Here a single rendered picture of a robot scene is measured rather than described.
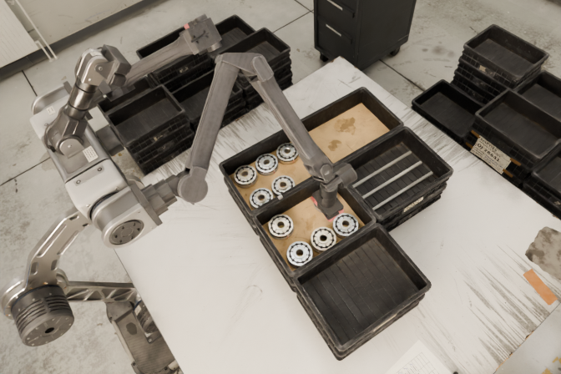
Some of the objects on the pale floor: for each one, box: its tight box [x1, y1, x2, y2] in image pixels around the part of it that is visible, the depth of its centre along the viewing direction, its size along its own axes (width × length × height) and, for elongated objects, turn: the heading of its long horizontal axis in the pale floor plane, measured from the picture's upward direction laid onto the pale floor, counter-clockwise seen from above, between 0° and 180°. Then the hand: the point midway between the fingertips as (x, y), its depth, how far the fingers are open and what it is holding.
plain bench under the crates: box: [114, 56, 561, 374], centre depth 213 cm, size 160×160×70 cm
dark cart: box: [312, 0, 427, 71], centre depth 307 cm, size 60×45×90 cm
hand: (326, 213), depth 148 cm, fingers open, 6 cm apart
